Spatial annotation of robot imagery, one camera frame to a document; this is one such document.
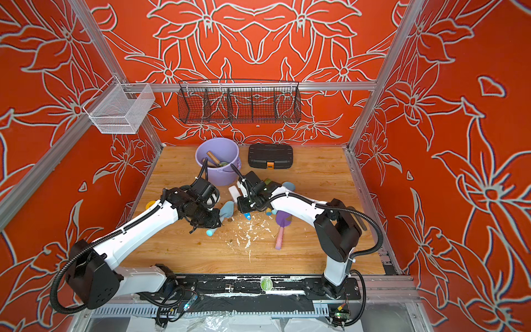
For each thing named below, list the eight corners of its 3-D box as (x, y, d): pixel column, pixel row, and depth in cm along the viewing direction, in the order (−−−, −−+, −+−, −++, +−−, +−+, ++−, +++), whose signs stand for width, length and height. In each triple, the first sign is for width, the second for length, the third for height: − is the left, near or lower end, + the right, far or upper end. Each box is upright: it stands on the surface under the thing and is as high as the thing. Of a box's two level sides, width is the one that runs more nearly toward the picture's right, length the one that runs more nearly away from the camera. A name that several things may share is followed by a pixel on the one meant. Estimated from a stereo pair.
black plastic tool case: (248, 169, 109) (247, 163, 105) (249, 150, 118) (248, 144, 115) (293, 169, 109) (294, 163, 105) (291, 150, 118) (292, 144, 115)
